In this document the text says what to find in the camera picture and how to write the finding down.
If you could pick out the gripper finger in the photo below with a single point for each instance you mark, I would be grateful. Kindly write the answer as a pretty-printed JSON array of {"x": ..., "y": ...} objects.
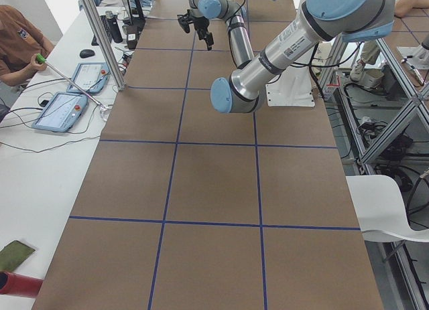
[
  {"x": 209, "y": 41},
  {"x": 201, "y": 34}
]

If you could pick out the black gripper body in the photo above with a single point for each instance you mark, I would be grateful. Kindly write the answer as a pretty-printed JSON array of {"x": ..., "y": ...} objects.
[{"x": 194, "y": 21}]

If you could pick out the black water bottle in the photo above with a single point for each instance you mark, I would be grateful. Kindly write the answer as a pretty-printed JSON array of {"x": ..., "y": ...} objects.
[{"x": 114, "y": 27}]

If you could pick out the black computer mouse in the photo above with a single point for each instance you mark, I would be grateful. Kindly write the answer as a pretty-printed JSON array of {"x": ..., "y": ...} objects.
[{"x": 86, "y": 53}]

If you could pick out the far blue teach pendant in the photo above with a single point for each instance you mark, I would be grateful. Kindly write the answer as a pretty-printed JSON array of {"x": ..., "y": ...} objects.
[{"x": 91, "y": 76}]

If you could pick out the blue teach pendant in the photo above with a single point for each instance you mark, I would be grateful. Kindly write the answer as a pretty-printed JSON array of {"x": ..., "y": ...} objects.
[
  {"x": 91, "y": 76},
  {"x": 61, "y": 112}
]

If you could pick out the near blue teach pendant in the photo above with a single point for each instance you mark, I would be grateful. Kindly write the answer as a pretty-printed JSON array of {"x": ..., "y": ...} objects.
[{"x": 61, "y": 112}]

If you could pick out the person in brown shirt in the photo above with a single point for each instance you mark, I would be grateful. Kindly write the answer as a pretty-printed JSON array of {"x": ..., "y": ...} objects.
[{"x": 21, "y": 42}]

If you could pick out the white plastic chair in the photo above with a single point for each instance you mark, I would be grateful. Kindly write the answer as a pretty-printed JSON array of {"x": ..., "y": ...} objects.
[{"x": 380, "y": 210}]

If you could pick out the green cloth pouch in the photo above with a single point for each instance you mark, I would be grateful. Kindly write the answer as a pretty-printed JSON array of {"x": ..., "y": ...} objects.
[{"x": 14, "y": 254}]

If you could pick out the red cylinder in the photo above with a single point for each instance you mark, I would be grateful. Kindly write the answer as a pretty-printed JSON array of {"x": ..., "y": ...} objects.
[{"x": 19, "y": 285}]

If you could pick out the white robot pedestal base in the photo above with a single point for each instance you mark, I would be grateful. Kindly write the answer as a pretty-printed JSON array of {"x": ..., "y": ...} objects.
[{"x": 293, "y": 87}]

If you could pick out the aluminium frame post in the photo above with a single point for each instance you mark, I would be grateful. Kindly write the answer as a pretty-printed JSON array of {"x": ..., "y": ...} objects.
[{"x": 98, "y": 29}]

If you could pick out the green handled metal rod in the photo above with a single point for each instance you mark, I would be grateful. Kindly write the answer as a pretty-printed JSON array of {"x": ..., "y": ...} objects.
[{"x": 103, "y": 109}]

